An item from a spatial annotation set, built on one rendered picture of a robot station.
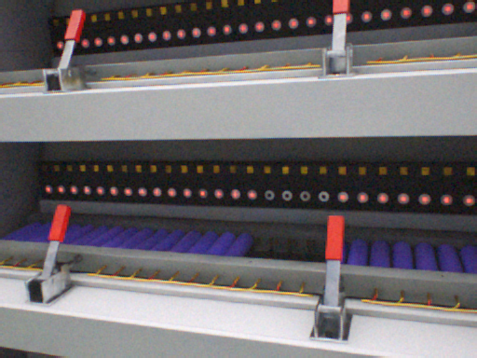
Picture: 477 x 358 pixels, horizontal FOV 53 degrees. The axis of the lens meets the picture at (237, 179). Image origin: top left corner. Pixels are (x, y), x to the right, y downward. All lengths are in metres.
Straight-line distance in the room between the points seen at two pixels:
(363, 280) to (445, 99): 0.16
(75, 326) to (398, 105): 0.33
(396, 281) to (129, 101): 0.28
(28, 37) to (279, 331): 0.54
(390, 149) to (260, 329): 0.27
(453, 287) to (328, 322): 0.10
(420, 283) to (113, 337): 0.26
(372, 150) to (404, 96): 0.20
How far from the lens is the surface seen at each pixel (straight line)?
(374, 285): 0.42
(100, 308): 0.46
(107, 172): 0.62
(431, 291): 0.42
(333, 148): 0.57
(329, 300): 0.38
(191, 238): 0.53
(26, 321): 0.49
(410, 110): 0.37
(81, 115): 0.47
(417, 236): 0.51
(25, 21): 0.75
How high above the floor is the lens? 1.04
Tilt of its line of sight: 5 degrees up
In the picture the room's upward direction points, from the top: 3 degrees clockwise
